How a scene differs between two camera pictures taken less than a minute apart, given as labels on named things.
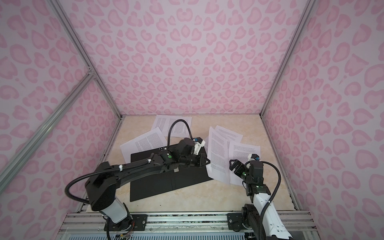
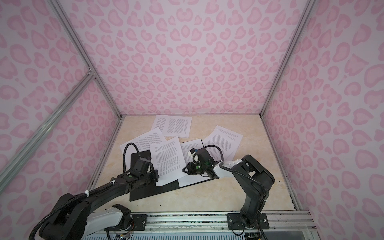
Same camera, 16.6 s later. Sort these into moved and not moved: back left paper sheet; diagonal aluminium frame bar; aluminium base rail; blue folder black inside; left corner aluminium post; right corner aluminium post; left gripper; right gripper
Moved: left gripper; right gripper
Not moved: back left paper sheet; right corner aluminium post; aluminium base rail; left corner aluminium post; blue folder black inside; diagonal aluminium frame bar
